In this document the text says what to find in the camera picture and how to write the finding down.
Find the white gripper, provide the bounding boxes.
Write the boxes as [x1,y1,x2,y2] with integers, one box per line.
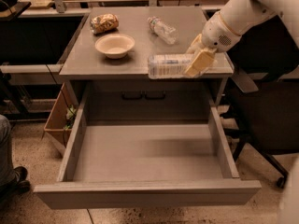
[185,12,241,77]

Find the blue label plastic bottle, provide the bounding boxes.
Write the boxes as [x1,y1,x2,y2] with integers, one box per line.
[148,54,216,79]

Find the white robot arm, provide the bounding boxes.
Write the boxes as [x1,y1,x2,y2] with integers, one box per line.
[185,0,299,77]

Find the clear crumpled plastic bottle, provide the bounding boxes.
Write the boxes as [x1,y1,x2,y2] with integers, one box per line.
[148,16,178,45]

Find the grey cabinet with top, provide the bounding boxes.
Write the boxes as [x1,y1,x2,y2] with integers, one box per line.
[60,7,234,110]

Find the grey open top drawer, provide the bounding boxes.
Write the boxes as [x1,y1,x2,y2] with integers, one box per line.
[34,87,261,209]

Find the white paper bowl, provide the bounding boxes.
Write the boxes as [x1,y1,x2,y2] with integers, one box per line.
[94,34,135,59]

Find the black office chair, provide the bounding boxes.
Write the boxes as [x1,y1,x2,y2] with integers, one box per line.
[222,17,299,188]

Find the cardboard box with trash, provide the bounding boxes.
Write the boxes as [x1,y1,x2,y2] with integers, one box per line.
[44,84,77,155]

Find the black shoe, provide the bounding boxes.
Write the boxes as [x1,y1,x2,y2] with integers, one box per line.
[14,166,31,194]

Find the person leg in jeans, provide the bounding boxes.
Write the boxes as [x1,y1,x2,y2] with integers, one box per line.
[0,115,15,189]

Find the black drawer handles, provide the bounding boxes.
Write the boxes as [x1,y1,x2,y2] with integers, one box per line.
[121,91,166,100]

